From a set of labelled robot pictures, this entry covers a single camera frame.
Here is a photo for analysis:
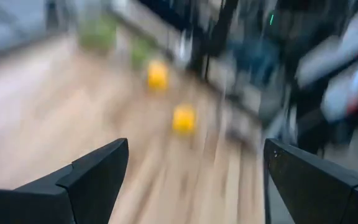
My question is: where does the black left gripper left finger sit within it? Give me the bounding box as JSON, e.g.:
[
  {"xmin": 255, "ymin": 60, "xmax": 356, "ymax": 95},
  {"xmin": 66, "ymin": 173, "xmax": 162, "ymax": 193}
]
[{"xmin": 0, "ymin": 138, "xmax": 130, "ymax": 224}]

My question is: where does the green vegetable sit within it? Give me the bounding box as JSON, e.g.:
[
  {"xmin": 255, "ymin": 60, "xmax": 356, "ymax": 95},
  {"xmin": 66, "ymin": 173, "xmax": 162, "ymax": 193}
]
[{"xmin": 78, "ymin": 17, "xmax": 118, "ymax": 54}]

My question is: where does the yellow lemon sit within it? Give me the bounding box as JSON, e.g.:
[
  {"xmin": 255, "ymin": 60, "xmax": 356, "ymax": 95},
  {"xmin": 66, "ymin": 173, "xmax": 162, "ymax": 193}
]
[
  {"xmin": 147, "ymin": 60, "xmax": 169, "ymax": 91},
  {"xmin": 172, "ymin": 105, "xmax": 196, "ymax": 135}
]

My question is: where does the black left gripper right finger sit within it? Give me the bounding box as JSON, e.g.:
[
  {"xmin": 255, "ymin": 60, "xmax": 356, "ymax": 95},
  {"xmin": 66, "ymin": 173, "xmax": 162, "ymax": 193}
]
[{"xmin": 263, "ymin": 138, "xmax": 358, "ymax": 224}]

